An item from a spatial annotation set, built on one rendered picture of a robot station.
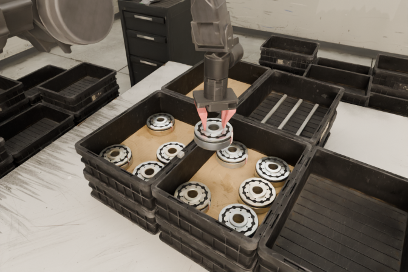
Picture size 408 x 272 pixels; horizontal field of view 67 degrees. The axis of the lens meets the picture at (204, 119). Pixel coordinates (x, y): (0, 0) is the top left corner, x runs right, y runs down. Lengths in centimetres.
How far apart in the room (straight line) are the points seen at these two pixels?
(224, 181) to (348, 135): 68
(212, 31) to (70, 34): 38
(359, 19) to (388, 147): 271
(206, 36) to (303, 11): 344
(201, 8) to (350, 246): 67
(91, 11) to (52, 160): 102
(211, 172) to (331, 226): 37
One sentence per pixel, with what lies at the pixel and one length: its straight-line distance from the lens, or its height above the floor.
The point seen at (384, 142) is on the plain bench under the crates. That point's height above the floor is 70.
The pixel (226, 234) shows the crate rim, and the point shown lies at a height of 92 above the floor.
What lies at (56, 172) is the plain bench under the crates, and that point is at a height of 70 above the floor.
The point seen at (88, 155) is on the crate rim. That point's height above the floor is 93.
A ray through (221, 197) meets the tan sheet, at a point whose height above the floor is 83.
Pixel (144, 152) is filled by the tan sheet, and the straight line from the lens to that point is 107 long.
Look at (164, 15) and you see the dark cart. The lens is 233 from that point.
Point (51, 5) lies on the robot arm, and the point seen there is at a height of 145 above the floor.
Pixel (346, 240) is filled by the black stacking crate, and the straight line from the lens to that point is 91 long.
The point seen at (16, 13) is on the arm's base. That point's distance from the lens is 34.
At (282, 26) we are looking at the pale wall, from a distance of 420.
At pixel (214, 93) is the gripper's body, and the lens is 73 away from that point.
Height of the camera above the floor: 153
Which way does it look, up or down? 36 degrees down
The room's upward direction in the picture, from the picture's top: straight up
